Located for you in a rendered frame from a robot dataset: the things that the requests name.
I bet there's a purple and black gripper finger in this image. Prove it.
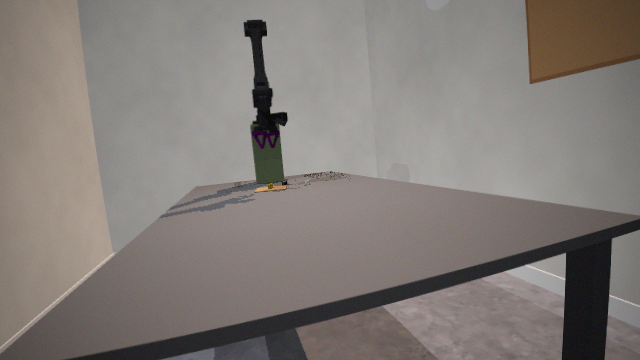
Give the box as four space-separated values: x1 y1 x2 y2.
252 131 267 149
266 132 280 148

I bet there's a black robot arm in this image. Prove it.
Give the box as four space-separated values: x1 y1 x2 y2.
244 20 288 126

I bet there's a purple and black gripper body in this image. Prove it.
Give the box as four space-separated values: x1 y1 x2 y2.
252 114 279 133

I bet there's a peach-orange flat mat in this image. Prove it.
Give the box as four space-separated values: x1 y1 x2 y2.
255 185 287 192

